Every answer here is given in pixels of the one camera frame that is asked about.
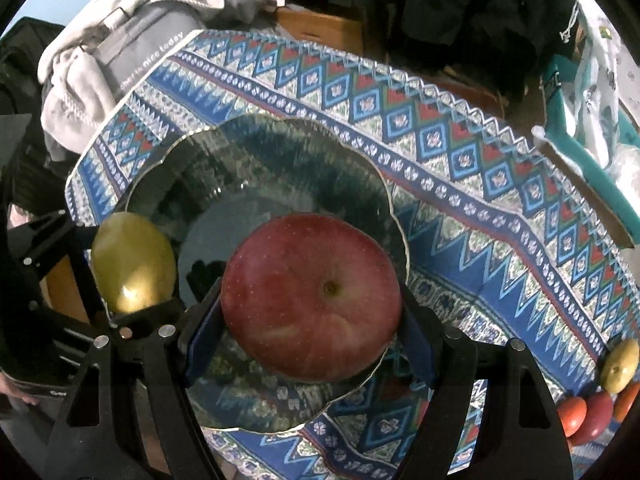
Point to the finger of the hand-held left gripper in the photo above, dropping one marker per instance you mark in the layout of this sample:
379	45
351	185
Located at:
145	317
55	232

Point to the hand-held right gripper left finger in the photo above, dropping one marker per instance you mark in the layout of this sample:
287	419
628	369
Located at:
205	340

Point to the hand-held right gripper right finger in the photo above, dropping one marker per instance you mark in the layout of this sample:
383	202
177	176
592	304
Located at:
417	347

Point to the yellow pear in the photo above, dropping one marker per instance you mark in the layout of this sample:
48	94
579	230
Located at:
132	265

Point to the red apple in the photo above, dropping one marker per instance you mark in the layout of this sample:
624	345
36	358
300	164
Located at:
310	300

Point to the small orange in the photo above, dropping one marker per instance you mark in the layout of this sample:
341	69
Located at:
571	416
596	417

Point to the clear glass plate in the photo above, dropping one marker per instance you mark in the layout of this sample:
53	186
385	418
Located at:
280	170

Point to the large orange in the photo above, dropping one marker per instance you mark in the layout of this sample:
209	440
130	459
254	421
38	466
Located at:
628	402

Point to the person's left hand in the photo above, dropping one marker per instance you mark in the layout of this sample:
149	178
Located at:
12	392

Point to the blue patterned tablecloth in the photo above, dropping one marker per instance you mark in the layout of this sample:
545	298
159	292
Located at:
500	270

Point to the light grey hoodie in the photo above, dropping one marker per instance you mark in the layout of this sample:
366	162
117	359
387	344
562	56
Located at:
75	95

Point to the black bag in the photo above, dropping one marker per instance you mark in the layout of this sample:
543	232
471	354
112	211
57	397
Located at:
25	60

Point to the yellow-green apple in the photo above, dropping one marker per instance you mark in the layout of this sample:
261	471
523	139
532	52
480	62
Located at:
620	365

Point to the teal box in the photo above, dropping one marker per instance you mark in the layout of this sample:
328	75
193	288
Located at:
557	105

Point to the white printed plastic bag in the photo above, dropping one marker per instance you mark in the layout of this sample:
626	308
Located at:
600	85

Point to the wooden furniture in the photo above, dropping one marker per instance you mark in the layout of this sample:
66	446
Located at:
320	25

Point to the dark hanging clothes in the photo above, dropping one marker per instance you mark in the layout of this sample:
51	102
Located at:
475	10

